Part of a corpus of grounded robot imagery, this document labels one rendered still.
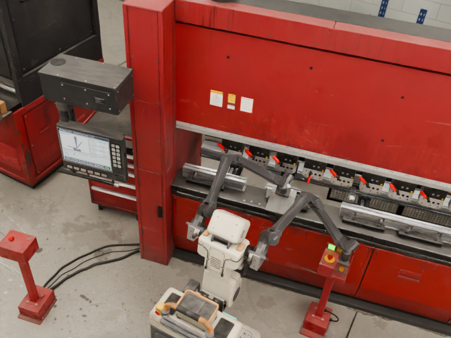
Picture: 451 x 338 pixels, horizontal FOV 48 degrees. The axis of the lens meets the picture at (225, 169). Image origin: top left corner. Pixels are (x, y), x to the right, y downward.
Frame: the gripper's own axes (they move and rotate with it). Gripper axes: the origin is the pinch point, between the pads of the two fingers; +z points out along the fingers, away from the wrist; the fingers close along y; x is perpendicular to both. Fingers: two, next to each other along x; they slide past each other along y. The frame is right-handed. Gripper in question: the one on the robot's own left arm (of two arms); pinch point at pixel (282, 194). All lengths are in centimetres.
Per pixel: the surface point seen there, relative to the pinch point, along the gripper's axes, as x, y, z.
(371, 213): -7, -64, 8
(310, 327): 76, -44, 68
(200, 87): -38, 68, -60
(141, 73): -25, 99, -83
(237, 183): -2.9, 36.2, 9.8
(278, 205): 9.9, 0.7, -3.8
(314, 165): -19.1, -17.0, -21.2
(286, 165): -15.7, 2.0, -16.7
